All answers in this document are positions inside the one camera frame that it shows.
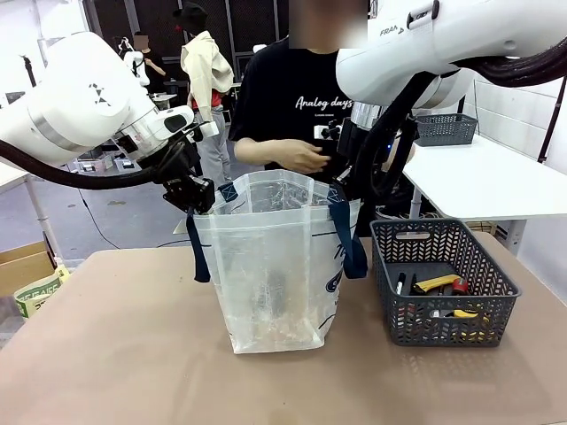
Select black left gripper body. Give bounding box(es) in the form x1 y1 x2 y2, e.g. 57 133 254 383
161 174 218 215

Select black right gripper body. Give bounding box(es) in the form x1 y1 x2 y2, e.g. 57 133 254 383
338 117 371 181

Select translucent shopping bag navy handles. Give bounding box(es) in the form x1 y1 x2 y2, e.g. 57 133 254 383
185 169 369 355

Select person's right forearm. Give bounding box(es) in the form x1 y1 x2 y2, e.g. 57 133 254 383
233 137 294 172

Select person's right hand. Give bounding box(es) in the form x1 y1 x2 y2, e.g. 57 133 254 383
283 140 332 174

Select person in black T-shirt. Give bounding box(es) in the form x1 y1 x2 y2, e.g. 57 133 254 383
228 0 417 238

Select mannequin with cream jacket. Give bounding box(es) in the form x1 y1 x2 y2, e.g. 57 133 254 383
171 2 236 178

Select white side table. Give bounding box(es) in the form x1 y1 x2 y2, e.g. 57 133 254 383
401 132 567 256

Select background person in black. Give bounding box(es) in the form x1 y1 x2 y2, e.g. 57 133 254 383
132 31 168 94

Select yellow utility knife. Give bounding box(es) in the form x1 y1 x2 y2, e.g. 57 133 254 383
414 274 464 296

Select red and black tool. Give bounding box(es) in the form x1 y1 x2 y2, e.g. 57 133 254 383
442 277 470 297

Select green and white sack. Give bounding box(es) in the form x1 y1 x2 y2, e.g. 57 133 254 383
12 265 72 320

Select brown cardboard box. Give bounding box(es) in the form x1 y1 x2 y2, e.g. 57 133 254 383
0 241 58 298

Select yellow black tape measure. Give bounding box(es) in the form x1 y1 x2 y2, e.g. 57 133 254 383
451 305 492 340

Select black tripod stand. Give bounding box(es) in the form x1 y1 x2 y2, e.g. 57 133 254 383
19 54 39 89

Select black slanted pole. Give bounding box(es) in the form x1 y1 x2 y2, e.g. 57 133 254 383
537 66 567 164

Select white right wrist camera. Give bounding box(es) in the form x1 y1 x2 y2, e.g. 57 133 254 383
313 123 343 141

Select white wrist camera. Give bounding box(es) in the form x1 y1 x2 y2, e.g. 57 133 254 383
313 123 343 141
194 119 221 137

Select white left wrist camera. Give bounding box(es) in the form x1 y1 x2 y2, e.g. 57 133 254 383
194 119 221 137

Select black left arm cable sleeve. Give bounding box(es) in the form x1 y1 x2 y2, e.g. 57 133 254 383
0 139 190 192

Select black arm cable sleeve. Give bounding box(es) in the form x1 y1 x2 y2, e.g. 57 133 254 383
0 139 190 192
353 42 567 200

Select black right arm cable sleeve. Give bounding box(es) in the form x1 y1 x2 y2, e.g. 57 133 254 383
353 42 567 200

